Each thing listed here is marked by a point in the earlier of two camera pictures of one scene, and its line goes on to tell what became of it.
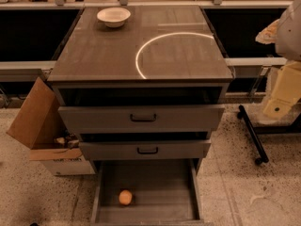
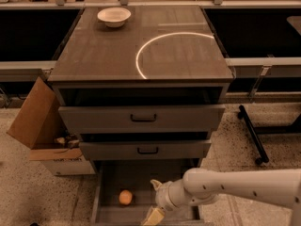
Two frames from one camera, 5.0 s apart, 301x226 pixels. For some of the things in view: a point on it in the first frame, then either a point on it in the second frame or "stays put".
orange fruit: [125, 197] stays put
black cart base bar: [262, 156] stays put
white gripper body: [291, 35] to [164, 194]
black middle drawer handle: [146, 153] stays put
